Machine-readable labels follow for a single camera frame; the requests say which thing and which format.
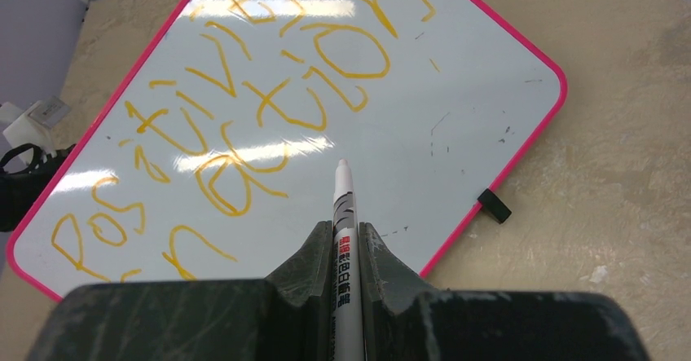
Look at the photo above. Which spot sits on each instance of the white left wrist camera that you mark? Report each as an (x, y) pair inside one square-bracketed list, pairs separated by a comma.
[(34, 124)]

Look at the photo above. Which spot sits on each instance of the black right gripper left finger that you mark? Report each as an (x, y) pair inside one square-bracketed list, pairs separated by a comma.
[(283, 316)]

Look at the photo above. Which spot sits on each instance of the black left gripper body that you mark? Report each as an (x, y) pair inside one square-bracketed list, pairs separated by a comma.
[(20, 189)]

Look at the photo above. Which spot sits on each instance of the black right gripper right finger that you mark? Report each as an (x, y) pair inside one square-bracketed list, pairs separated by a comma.
[(406, 318)]

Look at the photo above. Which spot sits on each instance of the black whiteboard stand clip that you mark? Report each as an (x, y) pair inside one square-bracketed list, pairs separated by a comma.
[(492, 205)]

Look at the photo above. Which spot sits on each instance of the red framed whiteboard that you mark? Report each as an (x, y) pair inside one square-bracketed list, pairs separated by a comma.
[(216, 155)]

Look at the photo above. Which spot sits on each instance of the white whiteboard marker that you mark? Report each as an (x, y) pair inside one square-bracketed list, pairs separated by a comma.
[(347, 342)]

